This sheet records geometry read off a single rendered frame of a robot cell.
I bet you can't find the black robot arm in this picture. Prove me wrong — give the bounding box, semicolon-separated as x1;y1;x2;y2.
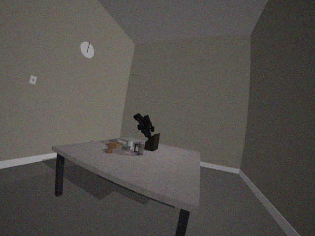
133;114;152;139

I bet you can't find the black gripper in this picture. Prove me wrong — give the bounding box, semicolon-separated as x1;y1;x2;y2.
137;124;155;133

